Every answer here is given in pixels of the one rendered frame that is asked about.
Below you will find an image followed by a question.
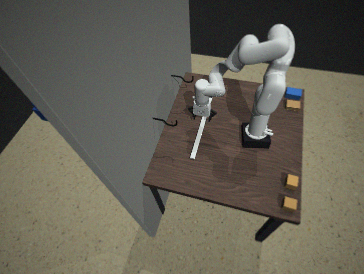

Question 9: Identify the blue block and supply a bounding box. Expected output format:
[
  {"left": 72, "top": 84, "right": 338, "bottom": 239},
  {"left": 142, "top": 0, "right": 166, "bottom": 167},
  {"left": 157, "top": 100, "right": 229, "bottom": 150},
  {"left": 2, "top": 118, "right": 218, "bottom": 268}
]
[{"left": 285, "top": 87, "right": 302, "bottom": 100}]

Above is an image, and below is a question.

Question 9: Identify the grey wall panel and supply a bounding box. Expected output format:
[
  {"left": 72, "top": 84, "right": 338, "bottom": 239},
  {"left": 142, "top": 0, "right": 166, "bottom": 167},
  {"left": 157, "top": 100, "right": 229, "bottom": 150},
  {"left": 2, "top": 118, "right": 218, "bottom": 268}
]
[{"left": 0, "top": 0, "right": 192, "bottom": 238}]

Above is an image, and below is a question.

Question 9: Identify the white long bar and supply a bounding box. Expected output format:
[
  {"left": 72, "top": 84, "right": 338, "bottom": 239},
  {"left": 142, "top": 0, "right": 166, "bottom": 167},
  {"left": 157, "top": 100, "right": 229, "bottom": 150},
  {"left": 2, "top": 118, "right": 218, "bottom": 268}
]
[{"left": 190, "top": 116, "right": 207, "bottom": 159}]

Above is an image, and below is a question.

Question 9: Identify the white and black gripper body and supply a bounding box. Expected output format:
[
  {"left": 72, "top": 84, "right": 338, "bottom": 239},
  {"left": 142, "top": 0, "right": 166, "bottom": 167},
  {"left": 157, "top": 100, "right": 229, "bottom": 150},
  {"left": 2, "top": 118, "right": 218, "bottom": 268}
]
[{"left": 193, "top": 100, "right": 211, "bottom": 117}]

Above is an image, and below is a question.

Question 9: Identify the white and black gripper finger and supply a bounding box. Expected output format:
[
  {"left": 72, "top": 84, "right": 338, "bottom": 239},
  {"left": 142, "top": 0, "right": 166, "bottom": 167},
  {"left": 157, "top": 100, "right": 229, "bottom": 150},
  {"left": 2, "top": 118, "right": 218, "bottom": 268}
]
[
  {"left": 188, "top": 106, "right": 196, "bottom": 119},
  {"left": 208, "top": 109, "right": 217, "bottom": 122}
]

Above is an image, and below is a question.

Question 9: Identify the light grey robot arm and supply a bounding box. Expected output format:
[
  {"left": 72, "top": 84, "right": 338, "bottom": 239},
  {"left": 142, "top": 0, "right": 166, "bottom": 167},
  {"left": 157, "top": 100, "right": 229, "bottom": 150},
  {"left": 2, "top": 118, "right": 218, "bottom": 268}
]
[{"left": 193, "top": 24, "right": 295, "bottom": 140}]

